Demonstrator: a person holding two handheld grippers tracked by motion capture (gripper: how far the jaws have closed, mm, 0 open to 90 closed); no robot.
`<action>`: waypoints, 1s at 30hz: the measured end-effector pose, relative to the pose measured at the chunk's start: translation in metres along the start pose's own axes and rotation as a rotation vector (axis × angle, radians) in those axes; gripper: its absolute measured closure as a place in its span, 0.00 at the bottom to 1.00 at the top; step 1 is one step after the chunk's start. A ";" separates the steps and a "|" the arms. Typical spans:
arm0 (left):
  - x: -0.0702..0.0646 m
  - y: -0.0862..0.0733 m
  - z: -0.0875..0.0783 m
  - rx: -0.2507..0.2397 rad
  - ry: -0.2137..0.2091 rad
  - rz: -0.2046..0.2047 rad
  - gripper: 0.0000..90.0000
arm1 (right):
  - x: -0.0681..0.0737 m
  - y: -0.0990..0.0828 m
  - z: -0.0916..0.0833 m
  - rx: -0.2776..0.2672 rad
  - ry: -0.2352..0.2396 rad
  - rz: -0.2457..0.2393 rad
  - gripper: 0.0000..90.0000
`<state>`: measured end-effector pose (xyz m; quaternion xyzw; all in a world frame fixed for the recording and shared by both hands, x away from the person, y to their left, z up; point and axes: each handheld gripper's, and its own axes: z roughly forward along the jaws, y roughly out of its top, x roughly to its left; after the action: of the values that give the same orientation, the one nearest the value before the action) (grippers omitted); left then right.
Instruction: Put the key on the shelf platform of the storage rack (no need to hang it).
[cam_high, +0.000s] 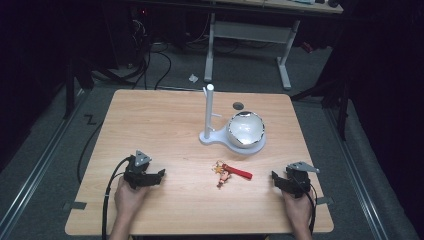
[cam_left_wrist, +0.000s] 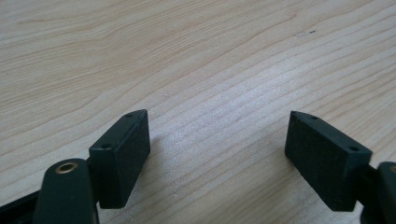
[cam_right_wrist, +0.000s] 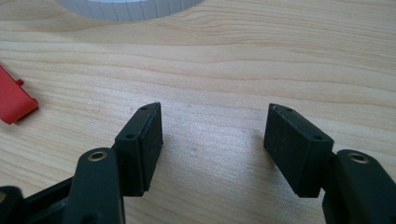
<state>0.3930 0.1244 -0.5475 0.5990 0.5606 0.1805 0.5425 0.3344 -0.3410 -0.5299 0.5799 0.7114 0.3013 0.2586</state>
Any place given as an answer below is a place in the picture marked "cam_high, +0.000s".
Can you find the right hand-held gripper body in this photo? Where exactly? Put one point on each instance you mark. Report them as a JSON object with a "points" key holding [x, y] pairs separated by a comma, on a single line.
{"points": [[297, 178]]}

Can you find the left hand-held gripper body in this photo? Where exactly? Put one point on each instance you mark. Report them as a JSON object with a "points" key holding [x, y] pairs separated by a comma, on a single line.
{"points": [[136, 170]]}

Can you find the person's right hand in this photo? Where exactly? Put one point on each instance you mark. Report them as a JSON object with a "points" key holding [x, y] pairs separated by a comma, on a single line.
{"points": [[298, 208]]}

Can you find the person's left hand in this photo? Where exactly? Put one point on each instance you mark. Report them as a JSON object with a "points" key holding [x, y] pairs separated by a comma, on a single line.
{"points": [[128, 200]]}

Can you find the grey tape strip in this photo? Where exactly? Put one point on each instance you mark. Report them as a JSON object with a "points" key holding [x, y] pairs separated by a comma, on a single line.
{"points": [[325, 200], [77, 205]]}

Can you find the white bowl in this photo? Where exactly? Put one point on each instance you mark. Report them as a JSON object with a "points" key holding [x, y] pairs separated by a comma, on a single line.
{"points": [[246, 128]]}

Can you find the grey round table grommet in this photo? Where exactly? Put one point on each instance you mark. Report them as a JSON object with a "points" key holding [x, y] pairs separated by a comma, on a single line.
{"points": [[238, 106]]}

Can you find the black metal stand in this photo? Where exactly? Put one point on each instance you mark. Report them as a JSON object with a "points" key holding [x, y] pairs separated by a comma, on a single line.
{"points": [[341, 100], [70, 86]]}

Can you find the white paper scrap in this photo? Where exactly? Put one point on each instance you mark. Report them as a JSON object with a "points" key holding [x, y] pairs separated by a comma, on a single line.
{"points": [[193, 78]]}

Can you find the small red object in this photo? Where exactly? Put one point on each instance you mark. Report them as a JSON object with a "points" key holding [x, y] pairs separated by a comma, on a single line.
{"points": [[307, 47]]}

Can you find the white-legged desk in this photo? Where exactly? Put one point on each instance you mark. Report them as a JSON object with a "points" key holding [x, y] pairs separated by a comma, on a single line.
{"points": [[248, 31]]}

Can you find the metal floor rail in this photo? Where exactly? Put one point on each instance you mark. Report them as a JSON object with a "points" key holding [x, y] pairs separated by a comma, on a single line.
{"points": [[40, 166], [356, 173]]}

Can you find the white stand with post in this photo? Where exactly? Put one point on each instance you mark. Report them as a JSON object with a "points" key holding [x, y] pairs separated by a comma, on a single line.
{"points": [[209, 113]]}

